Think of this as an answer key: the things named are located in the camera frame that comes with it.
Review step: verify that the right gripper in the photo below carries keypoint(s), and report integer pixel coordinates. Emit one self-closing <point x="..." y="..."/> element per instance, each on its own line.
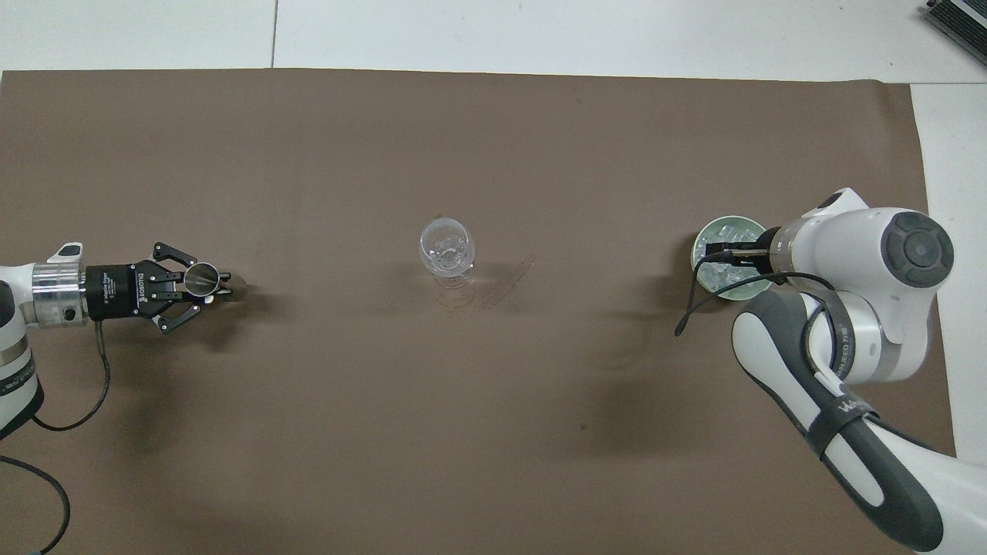
<point x="762" y="253"/>

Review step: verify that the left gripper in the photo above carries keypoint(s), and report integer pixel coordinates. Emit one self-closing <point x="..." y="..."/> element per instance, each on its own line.
<point x="116" y="291"/>

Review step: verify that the small metal cup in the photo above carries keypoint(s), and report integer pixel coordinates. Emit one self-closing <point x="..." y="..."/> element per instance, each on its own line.
<point x="202" y="279"/>

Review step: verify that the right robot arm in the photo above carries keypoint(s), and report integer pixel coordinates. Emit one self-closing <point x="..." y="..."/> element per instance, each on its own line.
<point x="856" y="262"/>

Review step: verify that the clear ice cube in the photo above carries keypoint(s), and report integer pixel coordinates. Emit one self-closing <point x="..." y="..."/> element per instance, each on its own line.
<point x="715" y="274"/>
<point x="725" y="230"/>

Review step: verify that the clear wine glass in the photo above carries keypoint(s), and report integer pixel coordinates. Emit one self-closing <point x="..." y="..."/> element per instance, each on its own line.
<point x="447" y="247"/>

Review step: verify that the green bowl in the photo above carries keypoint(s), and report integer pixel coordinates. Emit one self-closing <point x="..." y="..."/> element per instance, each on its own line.
<point x="742" y="291"/>

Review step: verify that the black stand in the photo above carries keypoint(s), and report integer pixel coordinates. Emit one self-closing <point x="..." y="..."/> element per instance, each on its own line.
<point x="960" y="17"/>

